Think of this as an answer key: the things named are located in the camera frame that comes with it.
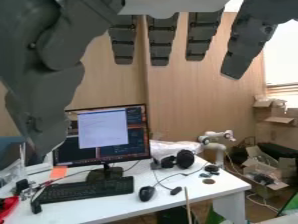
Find red tray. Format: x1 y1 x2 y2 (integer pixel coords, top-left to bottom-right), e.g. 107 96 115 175
0 195 21 222

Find black headphones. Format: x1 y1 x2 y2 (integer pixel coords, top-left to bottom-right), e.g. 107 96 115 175
158 148 197 170

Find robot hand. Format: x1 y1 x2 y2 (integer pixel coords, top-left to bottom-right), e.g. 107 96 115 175
0 0 298 165

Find thin stick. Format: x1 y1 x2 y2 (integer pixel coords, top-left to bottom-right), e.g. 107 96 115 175
182 186 196 224

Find white plastic bag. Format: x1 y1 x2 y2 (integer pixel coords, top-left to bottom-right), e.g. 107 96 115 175
149 139 206 160

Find orange paper note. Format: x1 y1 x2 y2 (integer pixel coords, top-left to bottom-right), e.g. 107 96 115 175
48 165 69 180

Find computer screen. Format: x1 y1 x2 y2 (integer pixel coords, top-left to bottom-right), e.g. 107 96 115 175
52 103 153 183

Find black keyboard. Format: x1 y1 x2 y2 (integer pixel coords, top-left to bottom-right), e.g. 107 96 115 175
32 175 136 205

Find open cardboard box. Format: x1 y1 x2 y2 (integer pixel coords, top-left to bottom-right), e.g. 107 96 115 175
240 143 298 198

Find black mouse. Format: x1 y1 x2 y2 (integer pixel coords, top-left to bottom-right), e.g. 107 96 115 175
137 185 158 203

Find white desk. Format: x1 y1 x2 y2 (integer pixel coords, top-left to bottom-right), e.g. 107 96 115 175
0 153 253 224

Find small white jointed device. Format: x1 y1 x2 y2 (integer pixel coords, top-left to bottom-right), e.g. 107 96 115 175
196 129 237 165

